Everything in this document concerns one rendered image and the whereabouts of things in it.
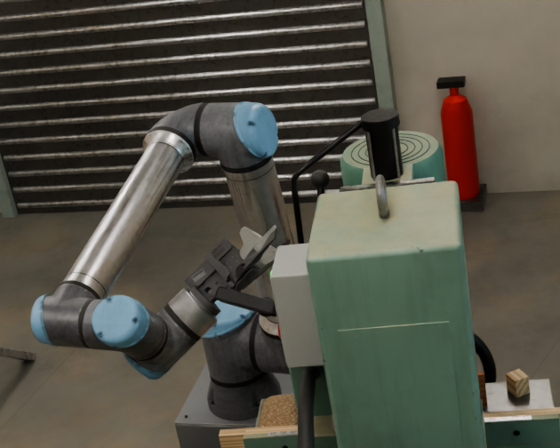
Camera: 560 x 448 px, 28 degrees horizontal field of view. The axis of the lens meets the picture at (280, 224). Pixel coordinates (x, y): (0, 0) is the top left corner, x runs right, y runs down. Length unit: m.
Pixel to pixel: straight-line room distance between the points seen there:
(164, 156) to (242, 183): 0.18
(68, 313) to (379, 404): 0.63
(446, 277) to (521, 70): 3.49
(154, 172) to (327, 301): 0.78
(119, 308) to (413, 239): 0.62
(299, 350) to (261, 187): 0.78
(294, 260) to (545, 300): 2.78
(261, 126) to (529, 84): 2.82
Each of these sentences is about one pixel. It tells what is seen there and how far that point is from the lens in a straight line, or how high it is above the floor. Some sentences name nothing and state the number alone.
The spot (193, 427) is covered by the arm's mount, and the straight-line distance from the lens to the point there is 2.85.
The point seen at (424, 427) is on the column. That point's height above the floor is 1.22.
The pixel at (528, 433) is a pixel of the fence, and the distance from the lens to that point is 2.17.
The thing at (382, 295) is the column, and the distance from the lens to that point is 1.58.
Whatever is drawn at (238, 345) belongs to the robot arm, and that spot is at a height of 0.84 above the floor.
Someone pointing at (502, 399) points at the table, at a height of 0.90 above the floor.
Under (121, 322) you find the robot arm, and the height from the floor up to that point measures 1.30.
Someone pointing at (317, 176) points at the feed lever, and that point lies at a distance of 2.02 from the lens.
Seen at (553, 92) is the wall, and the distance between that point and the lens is 5.04.
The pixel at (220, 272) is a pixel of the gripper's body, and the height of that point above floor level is 1.30.
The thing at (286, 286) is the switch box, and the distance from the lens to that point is 1.62.
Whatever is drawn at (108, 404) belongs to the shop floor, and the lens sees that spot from 4.19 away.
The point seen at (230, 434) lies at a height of 0.94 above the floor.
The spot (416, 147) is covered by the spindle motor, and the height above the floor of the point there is 1.50.
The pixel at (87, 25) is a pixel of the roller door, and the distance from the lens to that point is 5.41.
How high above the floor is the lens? 2.24
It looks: 25 degrees down
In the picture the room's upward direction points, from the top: 10 degrees counter-clockwise
